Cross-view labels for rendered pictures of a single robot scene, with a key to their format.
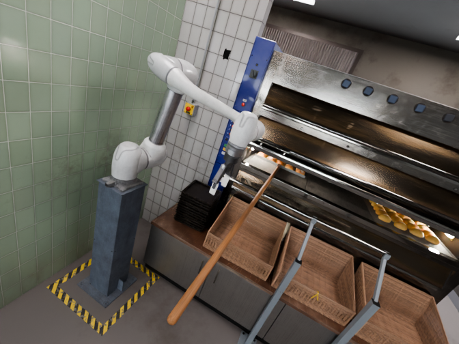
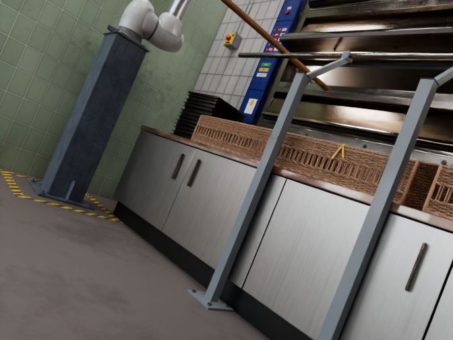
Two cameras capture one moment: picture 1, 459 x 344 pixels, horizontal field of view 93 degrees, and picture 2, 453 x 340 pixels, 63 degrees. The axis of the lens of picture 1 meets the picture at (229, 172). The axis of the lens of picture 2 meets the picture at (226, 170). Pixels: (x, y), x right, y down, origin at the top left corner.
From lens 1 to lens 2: 1.92 m
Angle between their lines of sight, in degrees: 42
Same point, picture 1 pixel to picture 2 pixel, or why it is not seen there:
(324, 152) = (388, 24)
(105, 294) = (48, 190)
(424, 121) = not seen: outside the picture
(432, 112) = not seen: outside the picture
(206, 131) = (245, 61)
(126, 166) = (132, 11)
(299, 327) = (307, 225)
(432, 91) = not seen: outside the picture
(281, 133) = (331, 26)
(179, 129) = (216, 71)
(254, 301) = (238, 197)
